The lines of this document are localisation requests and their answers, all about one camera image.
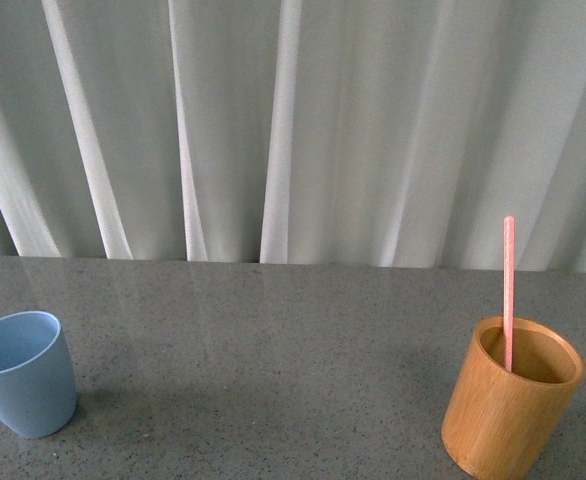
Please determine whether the pink chopstick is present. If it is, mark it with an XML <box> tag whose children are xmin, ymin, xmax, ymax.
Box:
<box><xmin>502</xmin><ymin>216</ymin><xmax>515</xmax><ymax>372</ymax></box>

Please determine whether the white curtain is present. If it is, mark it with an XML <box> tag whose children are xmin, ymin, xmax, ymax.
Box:
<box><xmin>0</xmin><ymin>1</ymin><xmax>586</xmax><ymax>272</ymax></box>

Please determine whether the blue plastic cup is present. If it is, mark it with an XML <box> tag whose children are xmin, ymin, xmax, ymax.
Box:
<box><xmin>0</xmin><ymin>311</ymin><xmax>77</xmax><ymax>438</ymax></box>

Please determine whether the bamboo chopstick holder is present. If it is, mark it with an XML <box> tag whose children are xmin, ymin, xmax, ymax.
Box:
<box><xmin>441</xmin><ymin>316</ymin><xmax>586</xmax><ymax>479</ymax></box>

